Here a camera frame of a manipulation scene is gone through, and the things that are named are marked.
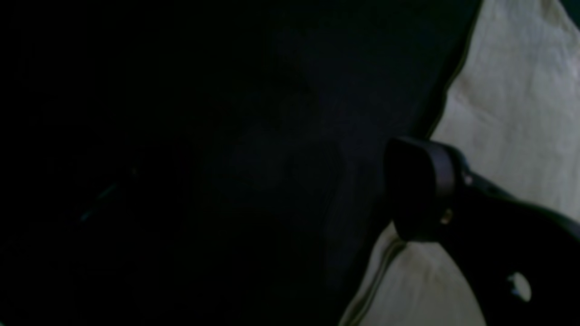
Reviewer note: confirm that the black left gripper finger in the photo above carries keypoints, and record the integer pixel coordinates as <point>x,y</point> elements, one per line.
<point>521,260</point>

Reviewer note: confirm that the light green T-shirt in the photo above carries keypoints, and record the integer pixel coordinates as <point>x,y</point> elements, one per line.
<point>513,110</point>

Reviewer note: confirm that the black table cloth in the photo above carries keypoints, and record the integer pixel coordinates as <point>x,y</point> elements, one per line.
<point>206,162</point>

